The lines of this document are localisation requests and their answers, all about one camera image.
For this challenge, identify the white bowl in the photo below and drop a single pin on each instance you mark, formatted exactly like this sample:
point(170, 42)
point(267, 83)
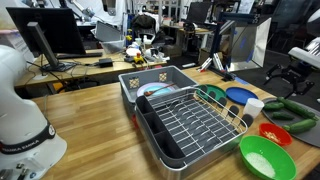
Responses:
point(133, 52)

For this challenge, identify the black keyboard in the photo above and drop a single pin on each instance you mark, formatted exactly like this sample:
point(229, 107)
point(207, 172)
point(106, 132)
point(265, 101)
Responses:
point(80, 55)

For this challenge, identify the green plate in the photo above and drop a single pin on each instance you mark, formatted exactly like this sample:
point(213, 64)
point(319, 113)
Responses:
point(218, 90)

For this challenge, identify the white board panel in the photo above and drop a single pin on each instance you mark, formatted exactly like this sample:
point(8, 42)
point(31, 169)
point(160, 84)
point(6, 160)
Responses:
point(261, 40)

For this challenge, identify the large green bowl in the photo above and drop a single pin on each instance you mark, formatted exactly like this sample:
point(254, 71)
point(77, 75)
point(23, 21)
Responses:
point(280, 153)

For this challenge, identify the blue tape piece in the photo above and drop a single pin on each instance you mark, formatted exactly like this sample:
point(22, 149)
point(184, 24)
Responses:
point(241, 81)

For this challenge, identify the dark monitor screen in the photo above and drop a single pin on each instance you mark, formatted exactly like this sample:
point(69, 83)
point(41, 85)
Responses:
point(199, 12)

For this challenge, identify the brown wooden spoon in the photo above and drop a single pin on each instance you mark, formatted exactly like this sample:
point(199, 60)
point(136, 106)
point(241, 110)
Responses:
point(148, 93)

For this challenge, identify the grey round tray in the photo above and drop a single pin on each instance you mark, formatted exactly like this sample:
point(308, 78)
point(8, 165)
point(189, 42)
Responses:
point(310, 136)

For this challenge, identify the black power brick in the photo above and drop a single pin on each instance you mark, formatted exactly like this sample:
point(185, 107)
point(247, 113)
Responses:
point(106, 62)

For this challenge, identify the grey plastic bin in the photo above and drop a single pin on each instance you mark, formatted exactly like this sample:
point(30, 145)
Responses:
point(150, 75)

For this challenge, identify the dark backpack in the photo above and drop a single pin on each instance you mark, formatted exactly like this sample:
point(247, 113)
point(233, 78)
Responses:
point(143, 21)

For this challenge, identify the small orange bowl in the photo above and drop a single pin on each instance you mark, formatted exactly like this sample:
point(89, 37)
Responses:
point(286, 135)

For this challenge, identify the light blue plate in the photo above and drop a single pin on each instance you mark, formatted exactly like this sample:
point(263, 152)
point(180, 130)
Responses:
point(156, 90)

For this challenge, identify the wooden office desk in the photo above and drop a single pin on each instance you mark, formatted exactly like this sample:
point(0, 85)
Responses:
point(83, 70)

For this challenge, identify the black computer monitor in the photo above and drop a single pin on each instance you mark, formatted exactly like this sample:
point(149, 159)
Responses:
point(60, 30)

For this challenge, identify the white rice pile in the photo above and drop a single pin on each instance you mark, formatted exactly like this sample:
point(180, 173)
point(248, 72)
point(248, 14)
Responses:
point(261, 165)

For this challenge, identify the grey remote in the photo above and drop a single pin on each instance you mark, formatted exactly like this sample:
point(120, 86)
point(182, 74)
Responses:
point(189, 65)

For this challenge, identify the black white headset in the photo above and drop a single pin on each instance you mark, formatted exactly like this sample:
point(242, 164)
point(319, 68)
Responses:
point(153, 53)

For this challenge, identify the grey dish drainer tray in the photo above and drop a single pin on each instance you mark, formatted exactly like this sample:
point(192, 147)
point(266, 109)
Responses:
point(168, 146)

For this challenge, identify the peanuts pile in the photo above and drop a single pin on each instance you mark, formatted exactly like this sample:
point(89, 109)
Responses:
point(272, 136)

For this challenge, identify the lilac plate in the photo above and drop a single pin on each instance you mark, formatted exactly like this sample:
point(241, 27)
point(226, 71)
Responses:
point(141, 90)

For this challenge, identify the white plastic mug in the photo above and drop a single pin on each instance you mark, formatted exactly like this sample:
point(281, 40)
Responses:
point(253, 107)

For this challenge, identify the short green zucchini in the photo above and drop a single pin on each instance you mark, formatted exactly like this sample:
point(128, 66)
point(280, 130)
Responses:
point(273, 106)

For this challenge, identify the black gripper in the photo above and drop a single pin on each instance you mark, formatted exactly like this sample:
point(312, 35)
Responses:
point(296, 73)

